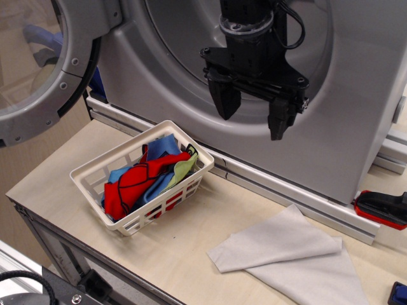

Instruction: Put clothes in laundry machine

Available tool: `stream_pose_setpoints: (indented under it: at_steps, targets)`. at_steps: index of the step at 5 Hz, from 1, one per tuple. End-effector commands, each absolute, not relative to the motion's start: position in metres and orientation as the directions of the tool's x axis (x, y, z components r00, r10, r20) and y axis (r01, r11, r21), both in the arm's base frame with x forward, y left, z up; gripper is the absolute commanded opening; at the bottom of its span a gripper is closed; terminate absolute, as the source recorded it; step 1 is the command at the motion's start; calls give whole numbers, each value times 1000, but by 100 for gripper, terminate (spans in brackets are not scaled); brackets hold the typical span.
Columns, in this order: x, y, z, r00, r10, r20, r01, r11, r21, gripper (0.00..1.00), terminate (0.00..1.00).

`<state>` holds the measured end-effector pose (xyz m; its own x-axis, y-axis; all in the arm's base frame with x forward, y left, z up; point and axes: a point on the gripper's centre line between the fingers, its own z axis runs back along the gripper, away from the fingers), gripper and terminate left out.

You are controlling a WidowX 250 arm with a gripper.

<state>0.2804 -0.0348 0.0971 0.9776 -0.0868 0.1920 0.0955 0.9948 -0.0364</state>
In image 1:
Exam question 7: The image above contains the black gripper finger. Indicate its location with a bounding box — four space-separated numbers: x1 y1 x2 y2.
268 98 297 140
207 76 241 120

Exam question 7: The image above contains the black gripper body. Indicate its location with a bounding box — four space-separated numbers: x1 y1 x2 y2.
200 15 309 113

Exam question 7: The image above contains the light green cloth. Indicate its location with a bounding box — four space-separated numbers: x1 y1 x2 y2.
162 144 198 193

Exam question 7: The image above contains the white plastic basket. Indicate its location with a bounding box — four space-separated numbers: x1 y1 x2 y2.
71 121 214 236

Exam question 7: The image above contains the red cloth with black lines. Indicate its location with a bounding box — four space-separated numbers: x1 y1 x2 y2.
103 151 191 221

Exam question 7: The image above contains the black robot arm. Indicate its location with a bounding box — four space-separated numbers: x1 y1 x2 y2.
200 1 309 140

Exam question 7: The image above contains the grey toy washing machine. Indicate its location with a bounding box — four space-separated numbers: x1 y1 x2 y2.
99 1 406 203

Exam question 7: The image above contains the round washing machine door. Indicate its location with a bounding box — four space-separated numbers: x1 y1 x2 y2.
1 1 122 147

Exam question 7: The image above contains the grey folded cloth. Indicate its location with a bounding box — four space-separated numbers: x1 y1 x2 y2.
207 205 368 304

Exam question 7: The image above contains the red black clamp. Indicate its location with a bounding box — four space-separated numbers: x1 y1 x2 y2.
354 191 406 231

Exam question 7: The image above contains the blue black clamp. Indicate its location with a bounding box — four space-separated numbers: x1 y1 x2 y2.
387 281 407 305

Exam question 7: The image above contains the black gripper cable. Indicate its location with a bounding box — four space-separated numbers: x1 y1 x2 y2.
273 0 307 51

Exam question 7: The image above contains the aluminium profile rail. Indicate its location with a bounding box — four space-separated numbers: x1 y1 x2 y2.
85 97 380 245

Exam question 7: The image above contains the black metal bracket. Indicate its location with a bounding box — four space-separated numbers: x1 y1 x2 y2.
41 268 113 304

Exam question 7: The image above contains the black braided cable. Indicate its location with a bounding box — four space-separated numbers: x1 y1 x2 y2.
0 270 57 305

